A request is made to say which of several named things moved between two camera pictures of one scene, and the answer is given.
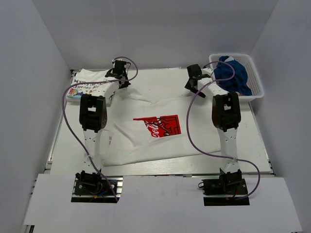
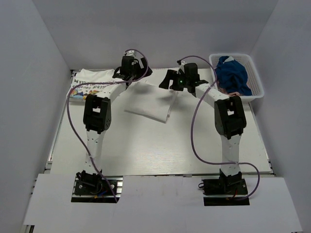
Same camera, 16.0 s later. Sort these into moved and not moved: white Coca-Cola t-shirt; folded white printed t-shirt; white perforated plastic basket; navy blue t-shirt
Moved: white Coca-Cola t-shirt
Not moved: navy blue t-shirt; folded white printed t-shirt; white perforated plastic basket
